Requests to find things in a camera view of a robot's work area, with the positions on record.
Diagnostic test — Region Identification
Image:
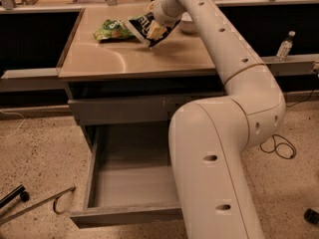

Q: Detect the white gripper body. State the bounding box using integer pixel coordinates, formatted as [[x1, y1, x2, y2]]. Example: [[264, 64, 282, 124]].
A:
[[152, 0, 183, 27]]

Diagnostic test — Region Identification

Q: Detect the blue chip bag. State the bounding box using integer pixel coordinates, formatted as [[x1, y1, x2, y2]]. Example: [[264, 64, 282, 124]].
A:
[[126, 12, 178, 48]]

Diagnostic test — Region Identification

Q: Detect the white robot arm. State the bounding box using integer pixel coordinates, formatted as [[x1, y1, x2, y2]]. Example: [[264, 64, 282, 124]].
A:
[[154, 0, 286, 239]]

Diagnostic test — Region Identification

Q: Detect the green chip bag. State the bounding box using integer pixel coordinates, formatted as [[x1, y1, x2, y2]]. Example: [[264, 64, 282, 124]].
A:
[[94, 19, 135, 41]]

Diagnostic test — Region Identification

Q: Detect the grey drawer cabinet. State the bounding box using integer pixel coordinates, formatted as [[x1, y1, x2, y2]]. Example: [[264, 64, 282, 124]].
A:
[[56, 2, 227, 230]]

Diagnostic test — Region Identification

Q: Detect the closed top drawer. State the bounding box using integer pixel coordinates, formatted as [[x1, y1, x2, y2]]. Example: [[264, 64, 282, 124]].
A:
[[69, 95, 191, 125]]

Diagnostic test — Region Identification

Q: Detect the open middle drawer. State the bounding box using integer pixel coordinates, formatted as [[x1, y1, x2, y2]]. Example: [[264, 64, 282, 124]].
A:
[[71, 121, 182, 228]]

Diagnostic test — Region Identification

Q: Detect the white bowl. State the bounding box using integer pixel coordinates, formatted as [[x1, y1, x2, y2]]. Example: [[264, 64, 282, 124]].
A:
[[179, 12, 197, 34]]

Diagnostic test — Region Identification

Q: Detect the clear water bottle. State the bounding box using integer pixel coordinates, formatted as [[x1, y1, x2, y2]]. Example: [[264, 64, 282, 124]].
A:
[[276, 31, 295, 61]]

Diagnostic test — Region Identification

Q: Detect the metal rod on floor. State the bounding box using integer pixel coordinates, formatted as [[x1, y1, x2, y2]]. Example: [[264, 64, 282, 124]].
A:
[[0, 186, 76, 226]]

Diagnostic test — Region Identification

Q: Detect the black pole with wheel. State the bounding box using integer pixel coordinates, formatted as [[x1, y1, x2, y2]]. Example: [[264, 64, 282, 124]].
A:
[[0, 185, 29, 209]]

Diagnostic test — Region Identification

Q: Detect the black wheel at right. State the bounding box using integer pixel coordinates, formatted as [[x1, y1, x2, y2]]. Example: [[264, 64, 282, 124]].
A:
[[304, 208, 319, 225]]

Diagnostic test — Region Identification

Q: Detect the black cable with adapter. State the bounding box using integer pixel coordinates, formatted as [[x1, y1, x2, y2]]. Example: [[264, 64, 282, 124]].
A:
[[258, 90, 315, 160]]

